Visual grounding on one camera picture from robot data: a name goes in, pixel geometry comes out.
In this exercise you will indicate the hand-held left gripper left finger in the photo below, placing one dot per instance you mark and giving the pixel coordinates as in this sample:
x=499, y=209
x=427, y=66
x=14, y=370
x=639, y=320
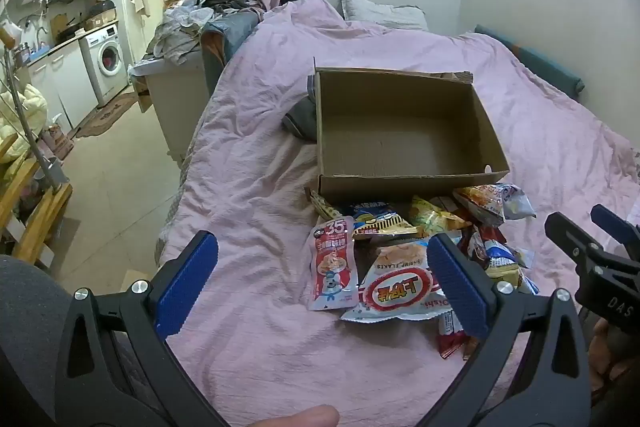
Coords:
x=187, y=287

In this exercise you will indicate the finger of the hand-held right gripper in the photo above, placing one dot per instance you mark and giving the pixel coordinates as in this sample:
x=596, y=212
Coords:
x=612, y=224
x=567, y=234

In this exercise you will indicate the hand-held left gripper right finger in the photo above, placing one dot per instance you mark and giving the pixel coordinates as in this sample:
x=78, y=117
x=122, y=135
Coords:
x=457, y=287

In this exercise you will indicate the small red packet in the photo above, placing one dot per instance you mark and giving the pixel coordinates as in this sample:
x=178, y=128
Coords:
x=450, y=337

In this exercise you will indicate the small blue white packet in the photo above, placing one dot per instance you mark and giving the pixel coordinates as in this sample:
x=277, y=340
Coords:
x=500, y=257

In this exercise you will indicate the white bag with red oval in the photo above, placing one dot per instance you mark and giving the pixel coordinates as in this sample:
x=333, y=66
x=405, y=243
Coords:
x=395, y=292

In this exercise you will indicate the yellow chip bag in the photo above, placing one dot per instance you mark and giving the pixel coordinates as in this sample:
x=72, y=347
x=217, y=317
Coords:
x=435, y=219

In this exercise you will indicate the white blue orange snack bag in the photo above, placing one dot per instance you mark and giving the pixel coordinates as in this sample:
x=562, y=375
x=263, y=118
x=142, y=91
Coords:
x=487, y=202

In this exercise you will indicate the pink red snack pouch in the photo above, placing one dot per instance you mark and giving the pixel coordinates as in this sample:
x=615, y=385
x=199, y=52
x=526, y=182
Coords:
x=332, y=267

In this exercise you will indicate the small yellow packet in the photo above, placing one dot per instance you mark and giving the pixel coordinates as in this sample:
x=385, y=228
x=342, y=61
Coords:
x=322, y=206

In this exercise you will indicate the brown cardboard box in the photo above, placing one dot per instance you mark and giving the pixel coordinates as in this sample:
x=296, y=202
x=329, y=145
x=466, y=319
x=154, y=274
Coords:
x=400, y=132

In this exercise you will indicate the person's right hand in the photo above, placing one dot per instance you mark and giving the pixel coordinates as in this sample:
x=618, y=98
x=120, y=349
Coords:
x=607, y=357

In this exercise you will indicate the person's left hand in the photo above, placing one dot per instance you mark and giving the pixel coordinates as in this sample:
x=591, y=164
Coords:
x=295, y=418

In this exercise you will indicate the flat cardboard piece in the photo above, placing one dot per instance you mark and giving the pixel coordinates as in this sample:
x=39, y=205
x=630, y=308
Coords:
x=132, y=279

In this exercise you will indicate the pink blanket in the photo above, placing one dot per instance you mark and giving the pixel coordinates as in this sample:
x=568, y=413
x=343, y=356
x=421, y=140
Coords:
x=260, y=207

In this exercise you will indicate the wooden rack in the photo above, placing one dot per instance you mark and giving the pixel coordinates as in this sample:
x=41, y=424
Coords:
x=40, y=217

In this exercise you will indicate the person's grey trousers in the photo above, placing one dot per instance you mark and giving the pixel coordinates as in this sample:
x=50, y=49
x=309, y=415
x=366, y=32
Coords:
x=30, y=347

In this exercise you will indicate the white bedside cabinet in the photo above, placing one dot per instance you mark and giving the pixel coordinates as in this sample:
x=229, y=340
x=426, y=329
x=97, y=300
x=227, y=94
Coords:
x=175, y=117

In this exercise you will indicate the teal bolster cushion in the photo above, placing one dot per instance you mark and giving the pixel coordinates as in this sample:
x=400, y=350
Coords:
x=540, y=62

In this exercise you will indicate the metal clamp pole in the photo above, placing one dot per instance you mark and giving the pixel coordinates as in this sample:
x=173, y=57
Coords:
x=50, y=169

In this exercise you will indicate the brown floor mat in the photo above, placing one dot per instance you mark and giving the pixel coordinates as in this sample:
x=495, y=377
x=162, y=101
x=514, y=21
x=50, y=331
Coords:
x=107, y=114

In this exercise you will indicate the dark grey cloth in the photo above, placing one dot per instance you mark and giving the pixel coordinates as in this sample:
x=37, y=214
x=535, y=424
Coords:
x=300, y=119

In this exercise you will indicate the white kitchen cabinet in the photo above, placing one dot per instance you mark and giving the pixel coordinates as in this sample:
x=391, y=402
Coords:
x=65, y=87

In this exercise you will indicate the pale yellow quilt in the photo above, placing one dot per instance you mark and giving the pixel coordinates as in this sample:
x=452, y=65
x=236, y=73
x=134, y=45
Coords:
x=20, y=117

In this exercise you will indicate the white washing machine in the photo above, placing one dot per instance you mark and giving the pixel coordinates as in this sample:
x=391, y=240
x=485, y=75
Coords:
x=107, y=57

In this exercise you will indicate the blue jeans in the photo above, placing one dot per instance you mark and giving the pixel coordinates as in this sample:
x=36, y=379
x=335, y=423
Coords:
x=230, y=32

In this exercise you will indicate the pile of light clothes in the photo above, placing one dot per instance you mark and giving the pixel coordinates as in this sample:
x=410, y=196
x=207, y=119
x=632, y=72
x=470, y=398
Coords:
x=180, y=27

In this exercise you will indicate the grey pillow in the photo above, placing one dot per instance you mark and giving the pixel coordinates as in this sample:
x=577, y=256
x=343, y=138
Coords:
x=380, y=14

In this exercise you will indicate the small cardboard box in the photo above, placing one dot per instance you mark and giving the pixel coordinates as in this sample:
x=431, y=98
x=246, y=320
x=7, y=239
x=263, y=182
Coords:
x=102, y=14

